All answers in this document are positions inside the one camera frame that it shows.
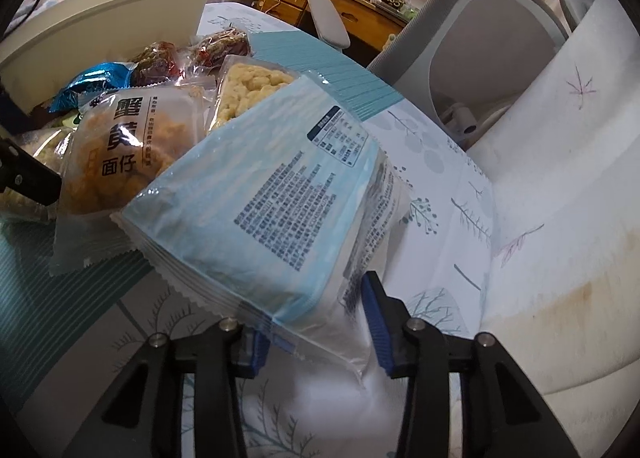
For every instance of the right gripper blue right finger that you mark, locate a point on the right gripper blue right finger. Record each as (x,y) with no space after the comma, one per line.
(386,318)

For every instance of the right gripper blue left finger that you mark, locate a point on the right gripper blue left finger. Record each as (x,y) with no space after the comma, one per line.
(258,346)

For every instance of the pale yellow puff snack bag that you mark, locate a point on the pale yellow puff snack bag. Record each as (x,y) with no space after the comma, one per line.
(48,146)

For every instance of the orange crab roe snack bag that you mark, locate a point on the orange crab roe snack bag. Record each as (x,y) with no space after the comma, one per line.
(125,140)

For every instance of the light blue snack bag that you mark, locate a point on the light blue snack bag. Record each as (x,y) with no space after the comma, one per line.
(274,218)

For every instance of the blue foil snack packet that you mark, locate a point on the blue foil snack packet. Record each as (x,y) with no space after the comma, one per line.
(91,83)

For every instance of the white plastic organizer tray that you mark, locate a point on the white plastic organizer tray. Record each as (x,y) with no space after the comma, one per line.
(49,50)

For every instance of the teal patterned tablecloth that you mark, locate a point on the teal patterned tablecloth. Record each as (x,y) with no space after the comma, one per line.
(65,338)

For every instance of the clear nut mix bag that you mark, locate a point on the clear nut mix bag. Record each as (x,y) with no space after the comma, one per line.
(156,64)

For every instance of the clear red date bag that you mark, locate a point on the clear red date bag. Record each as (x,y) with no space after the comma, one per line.
(209,52)

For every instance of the grey office chair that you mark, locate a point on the grey office chair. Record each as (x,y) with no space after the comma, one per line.
(465,62)

